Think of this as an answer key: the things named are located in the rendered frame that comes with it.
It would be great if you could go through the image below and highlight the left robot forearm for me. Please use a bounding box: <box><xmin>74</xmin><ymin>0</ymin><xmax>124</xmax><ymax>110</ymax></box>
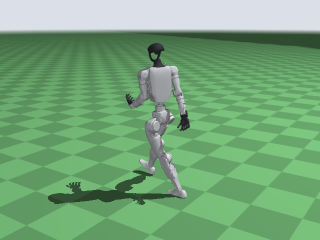
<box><xmin>129</xmin><ymin>94</ymin><xmax>145</xmax><ymax>109</ymax></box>

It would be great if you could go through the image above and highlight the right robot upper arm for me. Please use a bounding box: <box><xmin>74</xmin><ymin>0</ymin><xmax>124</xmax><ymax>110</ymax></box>
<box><xmin>169</xmin><ymin>66</ymin><xmax>182</xmax><ymax>97</ymax></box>

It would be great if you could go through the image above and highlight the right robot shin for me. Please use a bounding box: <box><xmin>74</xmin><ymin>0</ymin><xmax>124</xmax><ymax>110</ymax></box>
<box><xmin>148</xmin><ymin>139</ymin><xmax>165</xmax><ymax>168</ymax></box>

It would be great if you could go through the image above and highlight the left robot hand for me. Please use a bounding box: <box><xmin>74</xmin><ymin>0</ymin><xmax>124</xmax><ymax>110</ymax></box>
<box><xmin>126</xmin><ymin>94</ymin><xmax>134</xmax><ymax>105</ymax></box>

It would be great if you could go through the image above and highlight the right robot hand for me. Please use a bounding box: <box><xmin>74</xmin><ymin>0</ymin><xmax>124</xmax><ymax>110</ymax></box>
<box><xmin>177</xmin><ymin>110</ymin><xmax>190</xmax><ymax>131</ymax></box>

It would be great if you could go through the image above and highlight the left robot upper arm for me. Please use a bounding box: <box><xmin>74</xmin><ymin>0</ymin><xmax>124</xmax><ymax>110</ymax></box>
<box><xmin>137</xmin><ymin>69</ymin><xmax>150</xmax><ymax>101</ymax></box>

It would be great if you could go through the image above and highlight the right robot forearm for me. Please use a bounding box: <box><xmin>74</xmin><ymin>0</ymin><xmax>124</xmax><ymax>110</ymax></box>
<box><xmin>176</xmin><ymin>90</ymin><xmax>187</xmax><ymax>115</ymax></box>

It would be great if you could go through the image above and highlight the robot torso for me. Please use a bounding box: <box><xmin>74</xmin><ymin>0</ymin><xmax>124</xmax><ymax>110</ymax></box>
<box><xmin>146</xmin><ymin>63</ymin><xmax>172</xmax><ymax>125</ymax></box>

